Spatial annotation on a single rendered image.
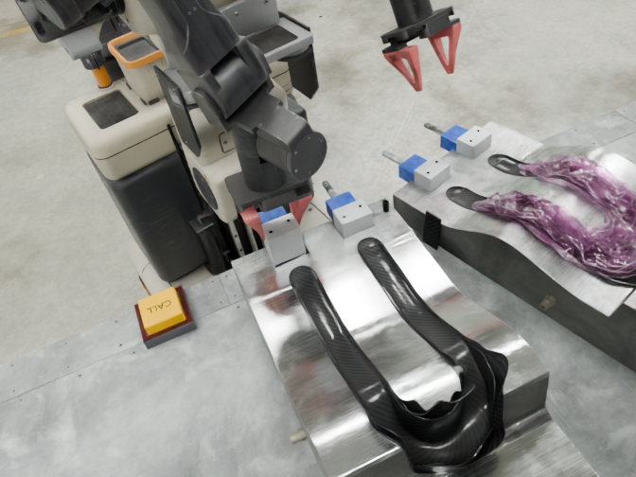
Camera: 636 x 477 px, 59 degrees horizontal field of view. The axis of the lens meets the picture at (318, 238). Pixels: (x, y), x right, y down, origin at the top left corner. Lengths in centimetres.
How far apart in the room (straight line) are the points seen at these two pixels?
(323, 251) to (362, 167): 154
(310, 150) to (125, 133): 79
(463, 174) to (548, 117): 165
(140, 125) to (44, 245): 123
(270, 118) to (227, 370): 38
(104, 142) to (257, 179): 70
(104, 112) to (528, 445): 115
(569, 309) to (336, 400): 35
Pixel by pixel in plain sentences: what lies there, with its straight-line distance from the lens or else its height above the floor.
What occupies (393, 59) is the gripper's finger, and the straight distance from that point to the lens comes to 93.
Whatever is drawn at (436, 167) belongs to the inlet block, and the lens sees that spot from 95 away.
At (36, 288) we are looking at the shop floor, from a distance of 235.
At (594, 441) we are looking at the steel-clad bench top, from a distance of 78.
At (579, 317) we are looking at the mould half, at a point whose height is 84.
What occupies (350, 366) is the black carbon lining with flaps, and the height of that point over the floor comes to 90.
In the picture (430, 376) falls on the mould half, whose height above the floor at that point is 93.
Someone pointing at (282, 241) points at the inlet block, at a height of 93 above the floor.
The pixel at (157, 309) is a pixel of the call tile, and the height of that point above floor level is 84.
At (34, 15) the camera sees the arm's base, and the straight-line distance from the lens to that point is 98.
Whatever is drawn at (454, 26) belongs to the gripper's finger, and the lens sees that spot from 94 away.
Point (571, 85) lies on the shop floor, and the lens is 282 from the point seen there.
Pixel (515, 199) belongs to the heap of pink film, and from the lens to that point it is 86.
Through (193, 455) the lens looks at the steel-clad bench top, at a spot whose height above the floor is 80.
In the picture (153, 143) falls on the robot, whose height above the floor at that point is 75.
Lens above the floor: 149
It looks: 46 degrees down
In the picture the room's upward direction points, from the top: 11 degrees counter-clockwise
